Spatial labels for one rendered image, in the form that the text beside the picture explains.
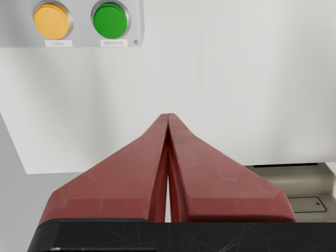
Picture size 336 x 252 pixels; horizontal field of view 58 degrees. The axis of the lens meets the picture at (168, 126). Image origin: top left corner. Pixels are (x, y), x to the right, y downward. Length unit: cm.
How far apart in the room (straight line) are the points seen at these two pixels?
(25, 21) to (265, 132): 44
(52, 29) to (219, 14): 24
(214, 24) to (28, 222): 205
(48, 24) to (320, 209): 68
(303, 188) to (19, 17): 70
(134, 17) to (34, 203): 189
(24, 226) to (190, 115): 196
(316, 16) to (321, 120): 20
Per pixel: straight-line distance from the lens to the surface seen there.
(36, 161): 68
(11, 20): 43
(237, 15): 50
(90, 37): 41
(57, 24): 40
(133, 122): 57
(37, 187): 207
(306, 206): 81
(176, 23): 49
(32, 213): 227
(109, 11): 38
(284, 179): 80
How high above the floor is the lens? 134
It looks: 56 degrees down
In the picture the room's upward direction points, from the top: 180 degrees counter-clockwise
